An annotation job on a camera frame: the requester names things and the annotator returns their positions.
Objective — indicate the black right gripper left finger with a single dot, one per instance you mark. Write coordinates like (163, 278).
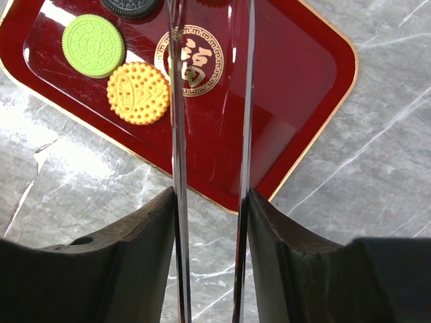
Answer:
(116, 274)

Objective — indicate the orange biscuit cookie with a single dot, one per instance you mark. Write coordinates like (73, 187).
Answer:
(138, 93)

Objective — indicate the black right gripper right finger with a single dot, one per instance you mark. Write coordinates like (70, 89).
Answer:
(303, 277)

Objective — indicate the green sandwich cookie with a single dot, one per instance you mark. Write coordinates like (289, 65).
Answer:
(93, 46)

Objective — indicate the black sandwich cookie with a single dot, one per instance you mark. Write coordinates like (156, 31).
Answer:
(131, 9)

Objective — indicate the metal serving tongs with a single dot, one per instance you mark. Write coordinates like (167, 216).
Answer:
(177, 11)

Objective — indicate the dark red serving tray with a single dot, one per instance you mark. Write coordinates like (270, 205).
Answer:
(303, 70)

